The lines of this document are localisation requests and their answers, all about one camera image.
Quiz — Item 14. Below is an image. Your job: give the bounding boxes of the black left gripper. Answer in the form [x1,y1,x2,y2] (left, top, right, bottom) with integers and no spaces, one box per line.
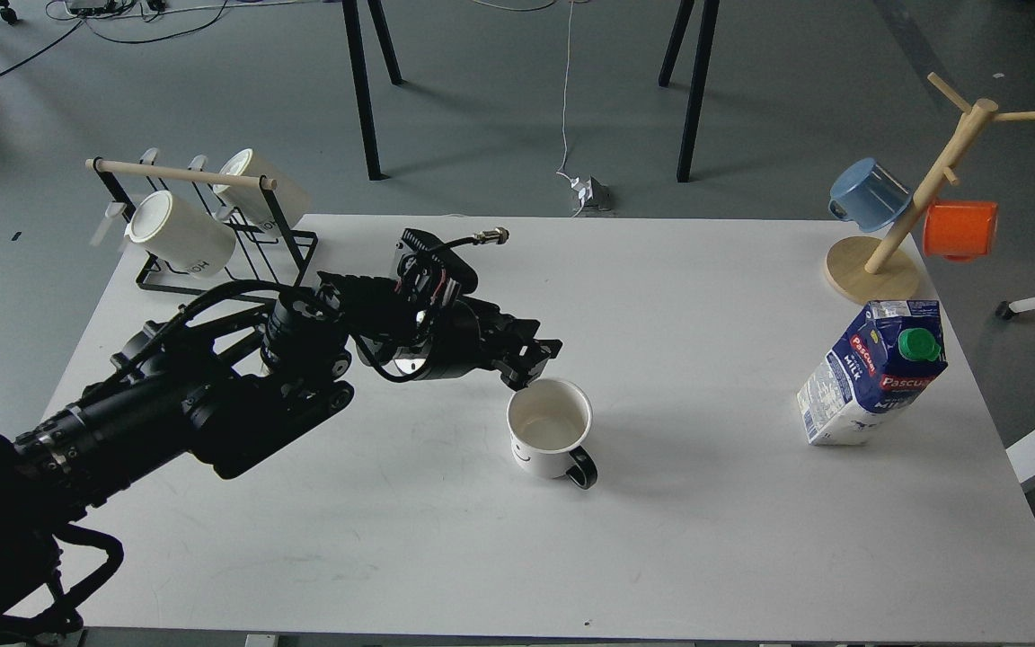
[392,297,563,392]

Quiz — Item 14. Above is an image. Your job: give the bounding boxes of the white mug with black handle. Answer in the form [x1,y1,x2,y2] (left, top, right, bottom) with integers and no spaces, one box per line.
[506,378,598,489]

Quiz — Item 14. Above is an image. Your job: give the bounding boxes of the blue white milk carton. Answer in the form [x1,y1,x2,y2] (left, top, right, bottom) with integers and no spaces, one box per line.
[796,299,946,446]

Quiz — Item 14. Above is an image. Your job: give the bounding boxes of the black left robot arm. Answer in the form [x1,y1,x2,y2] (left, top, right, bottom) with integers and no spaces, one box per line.
[0,226,562,644]

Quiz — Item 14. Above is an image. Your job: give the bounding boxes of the grey floor power socket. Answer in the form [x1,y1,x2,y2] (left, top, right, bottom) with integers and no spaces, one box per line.
[570,176,615,217]

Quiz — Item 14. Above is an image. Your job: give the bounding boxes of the white mug rear on rack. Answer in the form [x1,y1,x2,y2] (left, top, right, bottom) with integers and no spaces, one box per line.
[213,148,313,231]

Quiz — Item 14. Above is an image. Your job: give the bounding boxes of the white mug on rack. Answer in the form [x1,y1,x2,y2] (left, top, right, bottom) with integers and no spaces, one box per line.
[213,148,313,231]
[126,190,235,280]

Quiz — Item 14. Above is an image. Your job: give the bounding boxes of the white mug front on rack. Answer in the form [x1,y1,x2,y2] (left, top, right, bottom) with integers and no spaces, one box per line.
[126,190,235,280]

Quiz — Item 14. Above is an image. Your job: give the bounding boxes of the wooden mug tree stand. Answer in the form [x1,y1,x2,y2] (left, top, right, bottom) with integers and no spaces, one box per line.
[825,71,1035,306]

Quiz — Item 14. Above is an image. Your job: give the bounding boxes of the blue mug on tree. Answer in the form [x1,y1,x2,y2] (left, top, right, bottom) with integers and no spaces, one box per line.
[828,158,913,233]

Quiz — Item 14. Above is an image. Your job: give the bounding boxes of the black left table legs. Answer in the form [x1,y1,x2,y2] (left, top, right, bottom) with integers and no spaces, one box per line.
[341,1,405,182]

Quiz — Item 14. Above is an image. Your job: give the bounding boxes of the black table legs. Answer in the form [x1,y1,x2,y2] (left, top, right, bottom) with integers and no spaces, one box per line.
[341,1,405,182]
[657,1,721,183]

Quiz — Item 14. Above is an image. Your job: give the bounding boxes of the black right table legs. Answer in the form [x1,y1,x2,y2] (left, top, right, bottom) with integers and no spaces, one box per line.
[657,1,721,183]

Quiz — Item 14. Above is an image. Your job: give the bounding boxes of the orange mug on tree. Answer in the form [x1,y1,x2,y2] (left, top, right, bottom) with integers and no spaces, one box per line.
[921,200,999,262]

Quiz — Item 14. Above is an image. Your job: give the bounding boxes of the white stand leg with caster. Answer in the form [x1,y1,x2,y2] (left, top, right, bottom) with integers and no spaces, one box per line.
[995,297,1035,321]

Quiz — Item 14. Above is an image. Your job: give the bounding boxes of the white cable on floor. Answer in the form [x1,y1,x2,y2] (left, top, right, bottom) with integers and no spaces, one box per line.
[473,0,583,217]

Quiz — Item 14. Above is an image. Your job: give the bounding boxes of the black wire mug rack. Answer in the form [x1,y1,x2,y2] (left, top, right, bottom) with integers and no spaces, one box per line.
[85,148,319,296]

